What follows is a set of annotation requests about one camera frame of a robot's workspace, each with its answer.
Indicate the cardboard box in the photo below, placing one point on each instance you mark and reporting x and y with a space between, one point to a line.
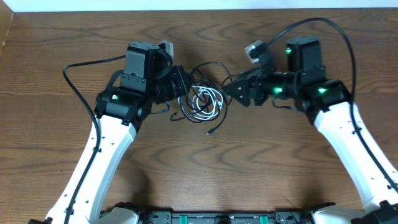
6 17

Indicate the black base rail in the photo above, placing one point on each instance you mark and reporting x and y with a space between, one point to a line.
236 217

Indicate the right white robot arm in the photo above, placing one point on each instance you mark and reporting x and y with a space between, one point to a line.
327 105

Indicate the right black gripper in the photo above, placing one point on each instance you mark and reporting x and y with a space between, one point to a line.
246 88

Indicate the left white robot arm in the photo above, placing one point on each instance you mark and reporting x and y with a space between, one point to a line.
149 77

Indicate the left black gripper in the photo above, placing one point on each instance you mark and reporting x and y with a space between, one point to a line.
181 81

